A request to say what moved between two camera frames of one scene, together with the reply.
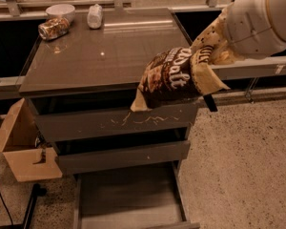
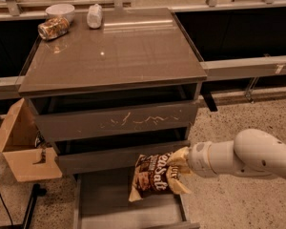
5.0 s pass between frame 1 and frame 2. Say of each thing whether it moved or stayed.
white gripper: moved
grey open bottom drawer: stayed
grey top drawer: stayed
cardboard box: stayed
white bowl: stayed
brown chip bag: moved
